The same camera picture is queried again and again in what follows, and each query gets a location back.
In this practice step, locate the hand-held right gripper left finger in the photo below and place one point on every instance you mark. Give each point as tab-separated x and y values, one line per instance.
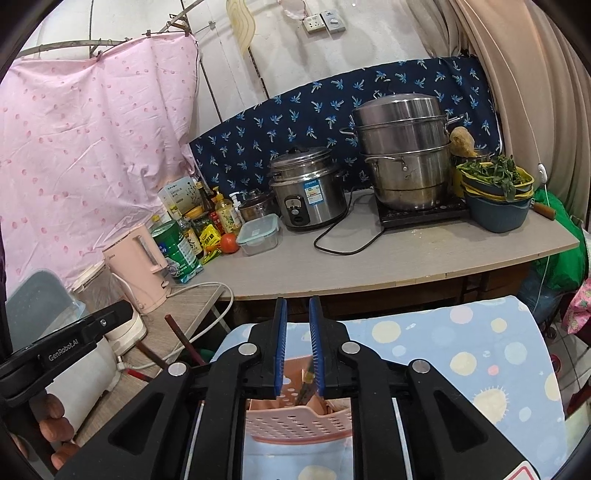
280	350

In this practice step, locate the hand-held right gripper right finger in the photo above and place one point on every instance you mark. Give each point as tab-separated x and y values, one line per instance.
316	350

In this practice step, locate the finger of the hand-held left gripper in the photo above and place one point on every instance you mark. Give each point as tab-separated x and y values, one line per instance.
106	321

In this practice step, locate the green chopstick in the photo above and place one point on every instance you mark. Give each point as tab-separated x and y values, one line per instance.
307	390

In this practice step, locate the red chopstick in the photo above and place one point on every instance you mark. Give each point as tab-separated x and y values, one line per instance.
137	374

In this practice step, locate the pink perforated utensil basket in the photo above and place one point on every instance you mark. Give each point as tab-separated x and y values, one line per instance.
295	424

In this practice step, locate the purple chopstick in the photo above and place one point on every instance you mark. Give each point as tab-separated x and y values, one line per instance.
197	355

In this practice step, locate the person's left hand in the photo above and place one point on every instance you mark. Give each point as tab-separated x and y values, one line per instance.
55	429

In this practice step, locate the white small appliance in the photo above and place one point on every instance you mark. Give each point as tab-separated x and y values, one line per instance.
127	332

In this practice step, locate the pink electric kettle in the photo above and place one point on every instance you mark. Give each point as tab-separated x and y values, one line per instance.
138	267

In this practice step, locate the green tin can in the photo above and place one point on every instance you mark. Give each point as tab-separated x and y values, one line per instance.
173	251

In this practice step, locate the white label sauce bottle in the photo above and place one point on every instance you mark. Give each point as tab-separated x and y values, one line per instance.
190	240

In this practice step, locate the clear plastic food container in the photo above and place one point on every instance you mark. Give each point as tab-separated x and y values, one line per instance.
258	235

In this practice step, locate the red tomato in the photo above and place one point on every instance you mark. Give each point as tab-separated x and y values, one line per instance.
229	243

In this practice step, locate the blue printed tablecloth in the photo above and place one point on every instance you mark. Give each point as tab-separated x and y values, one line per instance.
438	341

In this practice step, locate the yellow packet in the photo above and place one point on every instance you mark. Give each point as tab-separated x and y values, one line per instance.
210	237

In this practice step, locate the yellow oil bottle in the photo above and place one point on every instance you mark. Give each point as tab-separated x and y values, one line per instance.
228	217

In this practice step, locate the small steel pot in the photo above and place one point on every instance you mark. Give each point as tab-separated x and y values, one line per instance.
256	207

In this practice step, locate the white carton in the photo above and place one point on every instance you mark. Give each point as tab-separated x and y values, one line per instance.
178	194

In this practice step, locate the white pump bottle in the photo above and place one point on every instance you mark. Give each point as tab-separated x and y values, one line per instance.
236	203

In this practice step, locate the dark sauce bottle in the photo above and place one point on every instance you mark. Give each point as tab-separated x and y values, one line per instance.
205	198

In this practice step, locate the pink dotted curtain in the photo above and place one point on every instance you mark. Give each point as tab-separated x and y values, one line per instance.
92	161

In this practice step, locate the steel rice cooker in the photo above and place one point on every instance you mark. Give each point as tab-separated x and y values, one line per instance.
304	184

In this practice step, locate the black induction cooktop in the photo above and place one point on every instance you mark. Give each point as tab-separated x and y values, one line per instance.
425	213

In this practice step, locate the navy printed cloth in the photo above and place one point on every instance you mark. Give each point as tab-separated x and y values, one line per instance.
277	129

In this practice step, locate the blue plastic basin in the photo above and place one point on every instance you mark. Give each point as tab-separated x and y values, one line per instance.
496	214

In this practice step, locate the steel steamer pot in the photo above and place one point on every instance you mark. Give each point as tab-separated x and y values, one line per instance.
401	138

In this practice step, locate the green leafy vegetables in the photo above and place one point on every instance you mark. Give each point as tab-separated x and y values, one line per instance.
489	173

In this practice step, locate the tan lumpy object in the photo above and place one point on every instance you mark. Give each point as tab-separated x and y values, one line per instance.
461	141

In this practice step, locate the green plastic bag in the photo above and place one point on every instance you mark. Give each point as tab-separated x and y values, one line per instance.
565	258

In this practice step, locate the pink printed cloth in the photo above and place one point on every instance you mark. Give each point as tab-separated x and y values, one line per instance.
579	304

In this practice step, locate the cream plastic hanging board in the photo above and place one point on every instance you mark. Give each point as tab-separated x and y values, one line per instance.
242	27

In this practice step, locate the beige curtain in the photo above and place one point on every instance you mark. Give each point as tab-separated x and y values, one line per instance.
531	92

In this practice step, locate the white wall socket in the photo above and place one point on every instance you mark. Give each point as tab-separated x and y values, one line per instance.
313	23

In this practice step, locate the white wall switch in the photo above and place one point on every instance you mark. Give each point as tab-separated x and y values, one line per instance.
333	22

